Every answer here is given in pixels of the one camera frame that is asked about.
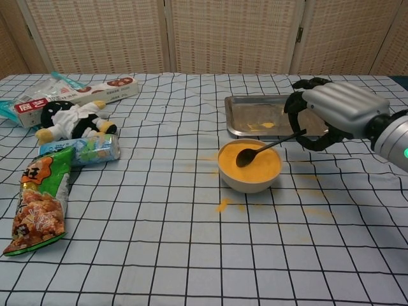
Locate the long white cardboard box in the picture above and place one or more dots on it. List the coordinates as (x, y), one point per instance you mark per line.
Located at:
(118, 87)

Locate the black spoon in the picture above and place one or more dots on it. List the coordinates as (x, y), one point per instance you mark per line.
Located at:
(245, 157)

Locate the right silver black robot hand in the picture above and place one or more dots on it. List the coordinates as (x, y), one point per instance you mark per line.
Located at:
(344, 105)

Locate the black white plush doll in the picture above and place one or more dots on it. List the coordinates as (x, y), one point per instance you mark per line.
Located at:
(63, 118)

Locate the silver teal plastic bag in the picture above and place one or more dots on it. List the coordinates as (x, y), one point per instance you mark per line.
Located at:
(41, 89)

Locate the blue checked tablecloth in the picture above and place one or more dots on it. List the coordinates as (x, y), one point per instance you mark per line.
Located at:
(159, 223)

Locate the dark blue padded table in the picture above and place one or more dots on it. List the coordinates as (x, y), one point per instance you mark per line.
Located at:
(402, 79)

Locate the woven folding screen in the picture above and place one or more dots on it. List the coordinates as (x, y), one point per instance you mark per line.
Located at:
(223, 32)

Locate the steel tray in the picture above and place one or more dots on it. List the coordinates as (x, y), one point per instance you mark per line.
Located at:
(255, 111)

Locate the green snack bag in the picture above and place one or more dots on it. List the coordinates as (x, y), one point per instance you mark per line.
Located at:
(38, 204)

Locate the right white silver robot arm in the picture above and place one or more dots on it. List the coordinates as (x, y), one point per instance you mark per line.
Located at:
(395, 140)

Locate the small light green packet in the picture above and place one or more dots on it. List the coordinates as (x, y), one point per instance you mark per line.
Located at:
(92, 150)

